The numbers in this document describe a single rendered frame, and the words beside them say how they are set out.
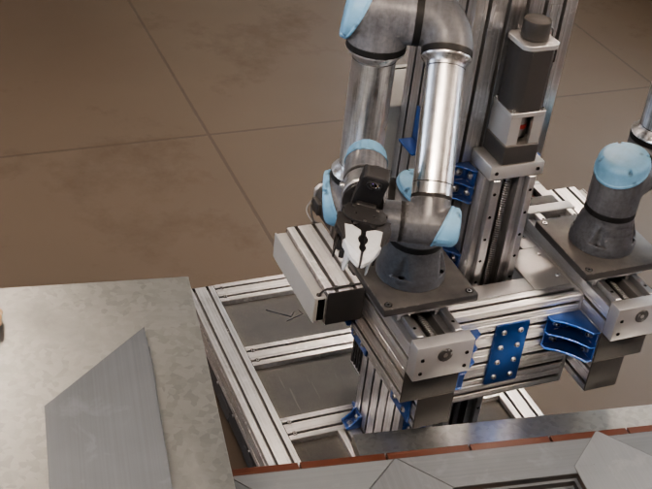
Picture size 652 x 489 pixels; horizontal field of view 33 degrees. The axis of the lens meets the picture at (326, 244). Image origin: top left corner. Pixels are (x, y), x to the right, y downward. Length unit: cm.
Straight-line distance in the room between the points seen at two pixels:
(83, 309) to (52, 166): 250
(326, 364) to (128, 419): 152
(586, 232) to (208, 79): 312
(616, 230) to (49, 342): 126
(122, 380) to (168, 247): 220
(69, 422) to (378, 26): 89
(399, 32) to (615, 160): 68
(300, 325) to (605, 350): 121
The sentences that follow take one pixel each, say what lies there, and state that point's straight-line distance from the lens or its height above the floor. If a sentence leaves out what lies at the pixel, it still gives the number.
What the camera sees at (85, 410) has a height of 107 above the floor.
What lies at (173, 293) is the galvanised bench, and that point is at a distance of 227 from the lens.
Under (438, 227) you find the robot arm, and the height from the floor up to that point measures 135.
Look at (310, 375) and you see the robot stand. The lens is 336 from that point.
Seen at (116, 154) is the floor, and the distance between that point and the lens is 477.
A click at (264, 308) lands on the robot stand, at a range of 360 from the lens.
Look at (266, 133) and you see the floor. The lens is 497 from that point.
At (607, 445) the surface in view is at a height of 86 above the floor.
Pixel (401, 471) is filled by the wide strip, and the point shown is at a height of 85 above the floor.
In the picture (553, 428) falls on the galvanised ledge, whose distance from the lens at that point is 266.
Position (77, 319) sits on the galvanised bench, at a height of 105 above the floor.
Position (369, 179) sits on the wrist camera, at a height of 153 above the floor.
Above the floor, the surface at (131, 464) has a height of 107.
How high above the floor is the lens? 244
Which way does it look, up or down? 35 degrees down
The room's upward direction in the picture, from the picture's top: 7 degrees clockwise
